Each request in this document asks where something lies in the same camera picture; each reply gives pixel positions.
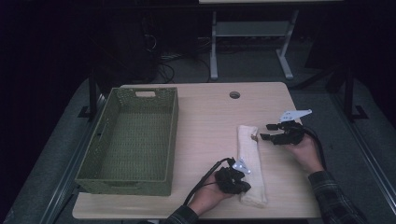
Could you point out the white cloth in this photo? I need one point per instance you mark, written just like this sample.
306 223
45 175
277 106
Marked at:
250 149

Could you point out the person's left hand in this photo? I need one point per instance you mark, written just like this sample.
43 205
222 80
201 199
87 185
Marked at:
207 196

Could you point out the green woven basket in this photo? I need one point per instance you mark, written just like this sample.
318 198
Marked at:
130 140

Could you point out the person's right hand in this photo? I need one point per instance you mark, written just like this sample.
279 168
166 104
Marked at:
308 155

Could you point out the black metal post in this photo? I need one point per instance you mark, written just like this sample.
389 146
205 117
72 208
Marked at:
349 93
92 93

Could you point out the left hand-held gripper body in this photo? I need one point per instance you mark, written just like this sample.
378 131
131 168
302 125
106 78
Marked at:
229 180

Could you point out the grey metal stand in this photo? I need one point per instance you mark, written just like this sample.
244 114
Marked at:
249 28

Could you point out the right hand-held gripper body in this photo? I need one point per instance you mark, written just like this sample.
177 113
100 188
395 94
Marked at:
292 133

